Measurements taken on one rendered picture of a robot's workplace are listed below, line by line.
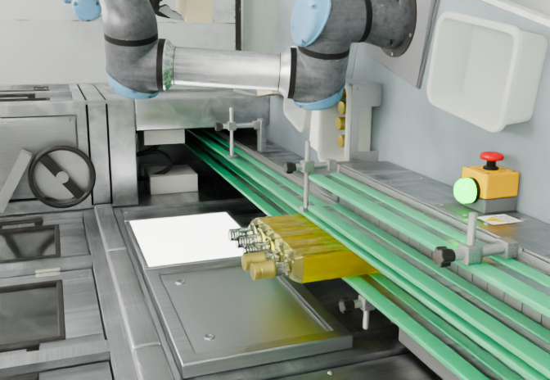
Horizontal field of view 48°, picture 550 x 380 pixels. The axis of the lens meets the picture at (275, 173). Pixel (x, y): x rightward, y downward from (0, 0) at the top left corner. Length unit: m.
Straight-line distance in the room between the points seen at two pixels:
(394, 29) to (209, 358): 0.77
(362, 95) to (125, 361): 0.80
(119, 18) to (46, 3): 3.54
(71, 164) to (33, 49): 2.78
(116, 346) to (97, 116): 1.04
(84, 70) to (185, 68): 3.54
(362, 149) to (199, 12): 0.64
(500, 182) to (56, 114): 1.48
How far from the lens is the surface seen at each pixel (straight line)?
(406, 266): 1.09
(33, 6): 4.87
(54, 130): 2.16
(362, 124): 1.51
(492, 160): 1.11
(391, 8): 1.36
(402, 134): 1.44
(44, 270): 1.73
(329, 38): 1.32
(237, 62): 1.37
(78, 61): 4.88
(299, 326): 1.28
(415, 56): 1.37
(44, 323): 1.47
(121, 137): 2.16
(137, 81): 1.39
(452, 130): 1.28
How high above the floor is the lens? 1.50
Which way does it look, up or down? 20 degrees down
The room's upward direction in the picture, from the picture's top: 94 degrees counter-clockwise
